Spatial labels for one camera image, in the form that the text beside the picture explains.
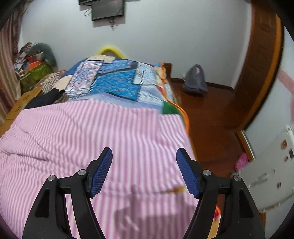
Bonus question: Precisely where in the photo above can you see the pink white striped pants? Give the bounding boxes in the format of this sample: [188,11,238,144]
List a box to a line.
[1,101,198,238]

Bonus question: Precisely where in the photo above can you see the white appliance with stickers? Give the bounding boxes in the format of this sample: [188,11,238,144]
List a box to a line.
[238,126,293,212]

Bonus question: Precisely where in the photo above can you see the black garment on bed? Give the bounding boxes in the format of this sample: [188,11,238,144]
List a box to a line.
[24,88,65,109]

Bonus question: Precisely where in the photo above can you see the wooden lap desk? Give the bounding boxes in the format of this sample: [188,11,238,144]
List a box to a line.
[1,87,42,136]

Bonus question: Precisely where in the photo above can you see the striped brown pink curtain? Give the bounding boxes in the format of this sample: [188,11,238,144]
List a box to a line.
[1,1,31,124]

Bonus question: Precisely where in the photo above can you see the green storage box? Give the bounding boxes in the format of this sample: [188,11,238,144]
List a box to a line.
[19,62,53,94]

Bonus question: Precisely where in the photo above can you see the grey backpack on floor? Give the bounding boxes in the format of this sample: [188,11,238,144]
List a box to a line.
[182,64,208,95]

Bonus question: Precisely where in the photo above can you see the blue patchwork bed quilt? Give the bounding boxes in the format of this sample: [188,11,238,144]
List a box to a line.
[37,55,190,131]

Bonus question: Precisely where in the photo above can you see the grey green plush pillow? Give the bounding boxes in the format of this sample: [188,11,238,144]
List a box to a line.
[28,43,57,67]

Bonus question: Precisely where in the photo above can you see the yellow curved tube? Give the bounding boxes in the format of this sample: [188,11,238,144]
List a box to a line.
[97,46,126,59]

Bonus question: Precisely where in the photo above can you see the brown wooden wardrobe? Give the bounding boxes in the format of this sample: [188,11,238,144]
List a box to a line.
[226,1,284,131]

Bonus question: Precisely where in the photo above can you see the small wall monitor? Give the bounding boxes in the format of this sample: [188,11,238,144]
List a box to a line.
[91,0,125,21]

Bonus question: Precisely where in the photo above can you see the black wall television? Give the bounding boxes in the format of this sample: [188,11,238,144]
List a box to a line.
[78,0,95,5]

